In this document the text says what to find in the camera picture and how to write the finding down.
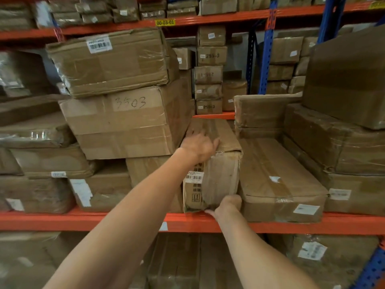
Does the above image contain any person's left hand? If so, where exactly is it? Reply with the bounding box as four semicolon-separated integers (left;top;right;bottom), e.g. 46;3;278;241
180;131;220;165

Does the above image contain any person's right hand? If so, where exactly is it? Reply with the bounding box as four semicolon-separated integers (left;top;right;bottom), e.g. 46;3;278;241
205;194;243;223

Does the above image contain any narrow taped cardboard box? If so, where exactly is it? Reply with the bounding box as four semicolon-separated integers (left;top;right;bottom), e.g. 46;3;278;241
182;118;243;214

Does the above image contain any person's left forearm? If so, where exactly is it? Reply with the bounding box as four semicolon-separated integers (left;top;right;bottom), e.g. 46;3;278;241
43;147;199;289

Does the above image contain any person's right forearm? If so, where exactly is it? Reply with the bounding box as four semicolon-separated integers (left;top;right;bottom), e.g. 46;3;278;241
215;212;320;289

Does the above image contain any orange shelf beam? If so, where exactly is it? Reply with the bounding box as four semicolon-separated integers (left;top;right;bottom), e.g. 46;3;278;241
0;207;385;236
0;0;385;42
192;112;236;120

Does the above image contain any row of big cardboard boxes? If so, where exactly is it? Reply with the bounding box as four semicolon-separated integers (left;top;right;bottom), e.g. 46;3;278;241
0;232;380;289

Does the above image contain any stack of small marked boxes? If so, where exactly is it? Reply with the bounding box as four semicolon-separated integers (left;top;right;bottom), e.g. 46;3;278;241
173;25;248;115

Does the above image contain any plain cardboard box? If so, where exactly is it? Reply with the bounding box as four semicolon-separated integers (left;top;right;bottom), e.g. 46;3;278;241
126;156;184;214

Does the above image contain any long flat cardboard box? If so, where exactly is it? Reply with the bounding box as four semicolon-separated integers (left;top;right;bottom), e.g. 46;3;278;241
238;138;329;224

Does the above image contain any large handwritten cardboard box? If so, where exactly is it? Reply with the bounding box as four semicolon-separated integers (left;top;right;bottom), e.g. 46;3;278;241
59;77;194;160

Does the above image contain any blue rack upright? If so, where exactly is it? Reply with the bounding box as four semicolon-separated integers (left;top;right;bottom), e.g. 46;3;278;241
317;0;347;44
245;0;278;95
349;246;385;289

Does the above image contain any stack of distant cardboard boxes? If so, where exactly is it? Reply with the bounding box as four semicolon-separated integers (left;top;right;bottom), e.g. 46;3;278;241
251;27;319;95

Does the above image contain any cardboard box torn white label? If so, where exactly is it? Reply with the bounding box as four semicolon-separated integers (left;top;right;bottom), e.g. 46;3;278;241
68;159;133;213

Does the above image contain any pile of taped cardboard boxes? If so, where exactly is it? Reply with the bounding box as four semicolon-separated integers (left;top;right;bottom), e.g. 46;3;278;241
0;50;101;215
233;25;385;216

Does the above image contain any crumpled cardboard box barcode label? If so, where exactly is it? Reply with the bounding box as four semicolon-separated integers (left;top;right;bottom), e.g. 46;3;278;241
45;27;180;99

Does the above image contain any row of flat cardboard packets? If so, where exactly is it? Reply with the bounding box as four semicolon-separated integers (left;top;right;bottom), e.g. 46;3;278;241
0;0;385;31

